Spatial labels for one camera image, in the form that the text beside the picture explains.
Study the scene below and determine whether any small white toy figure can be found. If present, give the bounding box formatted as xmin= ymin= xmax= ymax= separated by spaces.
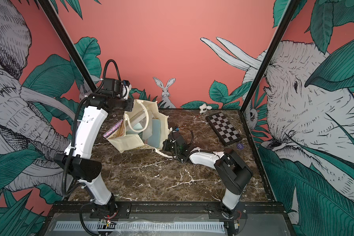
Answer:
xmin=199 ymin=103 xmax=212 ymax=115

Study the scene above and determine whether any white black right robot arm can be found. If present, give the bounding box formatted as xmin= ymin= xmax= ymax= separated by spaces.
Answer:
xmin=162 ymin=131 xmax=253 ymax=218

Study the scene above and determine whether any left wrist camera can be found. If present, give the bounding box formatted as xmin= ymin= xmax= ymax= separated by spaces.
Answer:
xmin=99 ymin=78 xmax=132 ymax=100

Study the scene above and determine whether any purple glitter microphone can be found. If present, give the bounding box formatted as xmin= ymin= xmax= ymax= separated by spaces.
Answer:
xmin=103 ymin=119 xmax=125 ymax=139

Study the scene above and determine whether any black front mounting rail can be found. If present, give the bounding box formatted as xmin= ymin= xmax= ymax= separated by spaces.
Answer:
xmin=45 ymin=201 xmax=288 ymax=223

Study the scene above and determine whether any light teal case in bag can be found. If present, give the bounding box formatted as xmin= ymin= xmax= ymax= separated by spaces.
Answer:
xmin=131 ymin=122 xmax=145 ymax=133

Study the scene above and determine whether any cream floral canvas tote bag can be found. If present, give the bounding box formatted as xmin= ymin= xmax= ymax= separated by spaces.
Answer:
xmin=104 ymin=99 xmax=173 ymax=159

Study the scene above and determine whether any black white chessboard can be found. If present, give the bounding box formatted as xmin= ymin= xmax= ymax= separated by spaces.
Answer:
xmin=206 ymin=113 xmax=242 ymax=146

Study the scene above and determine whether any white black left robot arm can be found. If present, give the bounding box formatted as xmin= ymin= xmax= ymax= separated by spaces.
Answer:
xmin=54 ymin=93 xmax=134 ymax=217

